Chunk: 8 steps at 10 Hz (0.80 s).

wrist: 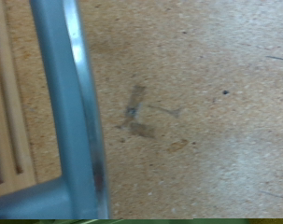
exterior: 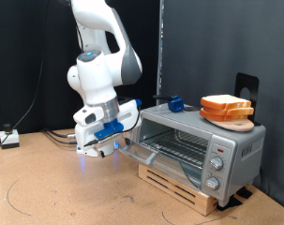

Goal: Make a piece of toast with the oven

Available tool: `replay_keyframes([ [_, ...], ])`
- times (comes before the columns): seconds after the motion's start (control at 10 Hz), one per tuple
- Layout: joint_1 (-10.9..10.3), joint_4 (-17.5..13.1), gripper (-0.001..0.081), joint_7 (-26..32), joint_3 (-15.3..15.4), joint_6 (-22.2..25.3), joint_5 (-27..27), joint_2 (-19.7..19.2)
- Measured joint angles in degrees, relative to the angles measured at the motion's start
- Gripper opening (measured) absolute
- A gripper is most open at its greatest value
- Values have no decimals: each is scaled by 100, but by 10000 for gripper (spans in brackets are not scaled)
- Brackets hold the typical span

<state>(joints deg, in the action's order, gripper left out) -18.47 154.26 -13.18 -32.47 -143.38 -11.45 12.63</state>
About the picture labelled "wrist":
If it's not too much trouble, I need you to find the glass oven door grey handle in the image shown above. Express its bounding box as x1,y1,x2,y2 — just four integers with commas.
0,0,112,220

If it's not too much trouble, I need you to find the slotted wooden block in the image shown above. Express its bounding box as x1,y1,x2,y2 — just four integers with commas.
0,0,37,199

